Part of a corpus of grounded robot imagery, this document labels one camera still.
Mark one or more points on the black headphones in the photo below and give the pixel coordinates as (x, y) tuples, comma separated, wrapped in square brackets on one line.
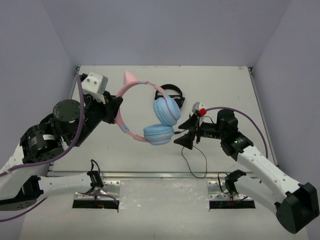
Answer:
[(174, 97)]

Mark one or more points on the pink blue cat-ear headphones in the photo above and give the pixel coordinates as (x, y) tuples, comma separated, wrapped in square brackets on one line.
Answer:
[(157, 134)]

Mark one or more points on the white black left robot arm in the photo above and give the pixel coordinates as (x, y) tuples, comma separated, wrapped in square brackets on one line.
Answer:
[(70, 122)]

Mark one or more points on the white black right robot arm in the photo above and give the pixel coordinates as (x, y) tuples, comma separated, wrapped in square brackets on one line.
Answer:
[(294, 204)]

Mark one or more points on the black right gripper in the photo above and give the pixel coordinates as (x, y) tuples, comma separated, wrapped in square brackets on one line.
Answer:
[(187, 140)]

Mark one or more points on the left metal mounting bracket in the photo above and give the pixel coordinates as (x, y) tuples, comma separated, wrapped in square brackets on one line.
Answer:
[(105, 198)]

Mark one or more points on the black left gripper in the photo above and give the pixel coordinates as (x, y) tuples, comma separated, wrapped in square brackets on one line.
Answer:
[(110, 109)]

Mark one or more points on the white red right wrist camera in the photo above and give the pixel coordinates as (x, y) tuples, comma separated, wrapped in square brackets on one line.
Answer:
[(199, 109)]

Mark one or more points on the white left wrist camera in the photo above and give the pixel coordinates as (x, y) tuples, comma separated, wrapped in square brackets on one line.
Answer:
[(94, 85)]

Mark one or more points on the aluminium table edge rail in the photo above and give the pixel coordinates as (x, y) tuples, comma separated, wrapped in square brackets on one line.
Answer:
[(128, 175)]

